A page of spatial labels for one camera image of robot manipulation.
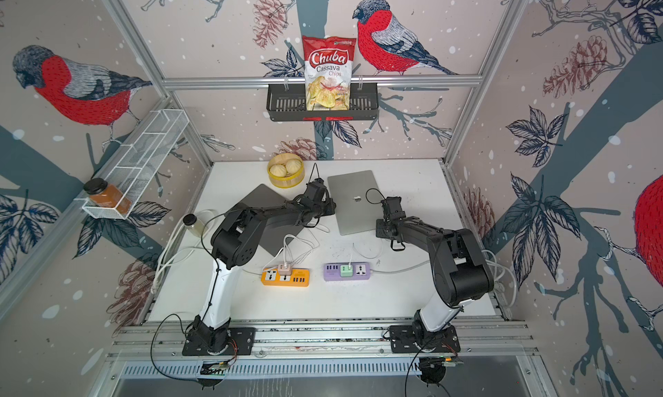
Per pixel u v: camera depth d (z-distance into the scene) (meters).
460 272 0.46
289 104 0.95
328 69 0.85
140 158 0.80
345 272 0.80
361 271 0.84
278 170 1.10
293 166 1.12
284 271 0.83
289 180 1.10
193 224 0.90
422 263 0.90
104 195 0.61
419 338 0.66
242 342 0.73
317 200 0.84
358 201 1.06
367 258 0.90
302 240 0.95
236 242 0.57
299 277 0.83
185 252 0.92
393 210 0.77
